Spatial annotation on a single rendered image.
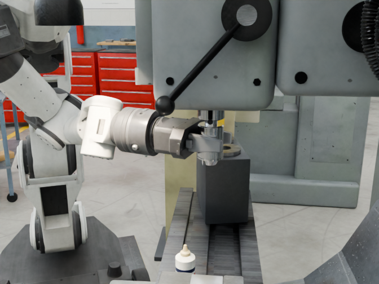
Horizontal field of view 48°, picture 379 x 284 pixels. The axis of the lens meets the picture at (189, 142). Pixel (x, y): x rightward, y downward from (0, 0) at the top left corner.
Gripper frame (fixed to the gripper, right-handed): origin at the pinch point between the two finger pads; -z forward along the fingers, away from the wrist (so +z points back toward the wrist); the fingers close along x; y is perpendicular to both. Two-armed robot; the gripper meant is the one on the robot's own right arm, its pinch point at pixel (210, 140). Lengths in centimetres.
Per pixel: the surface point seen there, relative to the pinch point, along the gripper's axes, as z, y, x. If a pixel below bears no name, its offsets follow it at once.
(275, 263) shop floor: 15, 124, 161
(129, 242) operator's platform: 72, 85, 89
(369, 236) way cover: -29.0, 23.1, 19.9
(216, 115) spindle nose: -1.5, -5.0, -1.8
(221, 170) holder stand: 8.0, 17.9, 31.3
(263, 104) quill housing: -10.6, -8.7, -6.4
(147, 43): 9.7, -17.1, -5.3
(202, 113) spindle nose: 0.8, -5.3, -2.3
